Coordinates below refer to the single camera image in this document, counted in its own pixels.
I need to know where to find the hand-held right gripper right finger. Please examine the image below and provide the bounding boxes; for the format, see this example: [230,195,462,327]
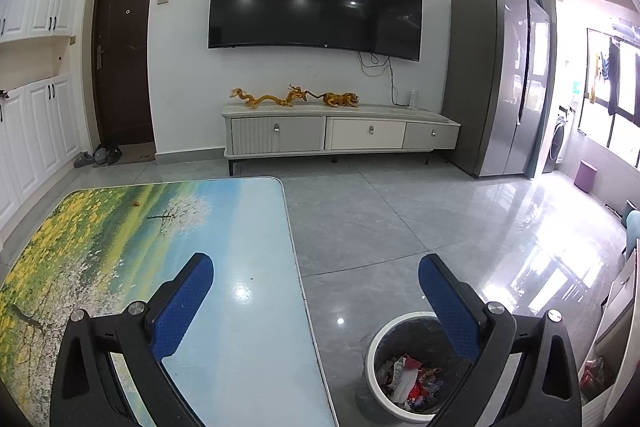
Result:
[418,253,583,427]

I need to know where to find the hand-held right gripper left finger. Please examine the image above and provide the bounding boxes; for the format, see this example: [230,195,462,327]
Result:
[50,252,216,427]

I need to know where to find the white round waste bin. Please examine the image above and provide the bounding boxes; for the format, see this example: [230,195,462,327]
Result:
[364,312,481,423]

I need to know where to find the pile of crumpled wrappers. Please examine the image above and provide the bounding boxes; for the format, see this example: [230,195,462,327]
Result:
[376,354,468,413]

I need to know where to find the brown door mat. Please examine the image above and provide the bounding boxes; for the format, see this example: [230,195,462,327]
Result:
[120,144,157,164]

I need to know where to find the dark shoes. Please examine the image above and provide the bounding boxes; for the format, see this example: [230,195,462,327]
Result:
[94,146,123,165]

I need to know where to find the purple stool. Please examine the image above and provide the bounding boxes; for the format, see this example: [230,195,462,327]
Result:
[574,160,598,192]

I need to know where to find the grey washing machine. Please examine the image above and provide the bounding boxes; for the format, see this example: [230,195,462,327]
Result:
[542,104,571,174]

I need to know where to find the teal seat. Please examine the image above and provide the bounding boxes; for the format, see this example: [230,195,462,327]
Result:
[622,199,640,258]

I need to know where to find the grey white television cabinet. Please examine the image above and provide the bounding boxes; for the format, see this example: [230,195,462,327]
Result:
[221,99,461,175]

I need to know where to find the gold dragon figurine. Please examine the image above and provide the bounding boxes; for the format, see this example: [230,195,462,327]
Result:
[230,84,321,110]

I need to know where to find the white base cabinets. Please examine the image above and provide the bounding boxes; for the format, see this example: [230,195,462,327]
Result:
[0,74,83,233]

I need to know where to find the gold tiger figurine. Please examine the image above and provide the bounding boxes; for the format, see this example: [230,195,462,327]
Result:
[322,92,362,108]

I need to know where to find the grey refrigerator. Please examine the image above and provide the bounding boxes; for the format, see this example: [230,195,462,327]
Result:
[442,0,552,178]

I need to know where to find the dark brown door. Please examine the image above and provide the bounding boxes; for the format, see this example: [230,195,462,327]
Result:
[92,0,157,150]

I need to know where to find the hanging clothes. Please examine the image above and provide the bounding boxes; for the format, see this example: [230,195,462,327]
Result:
[587,39,623,115]

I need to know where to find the television cable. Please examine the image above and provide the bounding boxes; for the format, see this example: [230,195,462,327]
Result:
[357,52,413,108]

